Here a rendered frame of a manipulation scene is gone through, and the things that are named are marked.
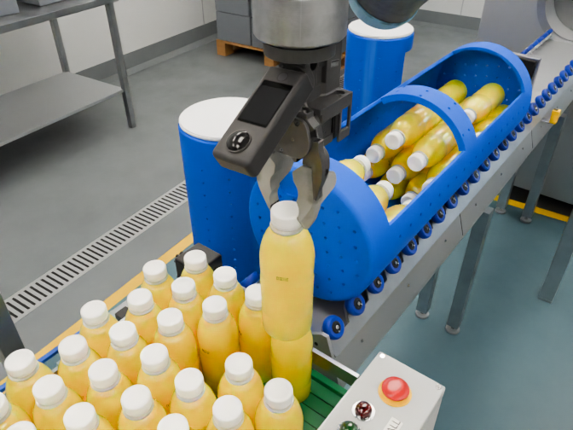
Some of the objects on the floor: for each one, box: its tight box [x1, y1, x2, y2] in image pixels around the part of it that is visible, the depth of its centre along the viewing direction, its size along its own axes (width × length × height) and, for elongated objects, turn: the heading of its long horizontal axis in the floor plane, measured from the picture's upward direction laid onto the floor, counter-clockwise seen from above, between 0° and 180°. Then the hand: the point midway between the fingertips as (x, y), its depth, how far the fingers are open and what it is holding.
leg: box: [495, 169, 518, 214], centre depth 273 cm, size 6×6×63 cm
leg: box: [520, 113, 567, 224], centre depth 266 cm, size 6×6×63 cm
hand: (286, 214), depth 61 cm, fingers closed on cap, 4 cm apart
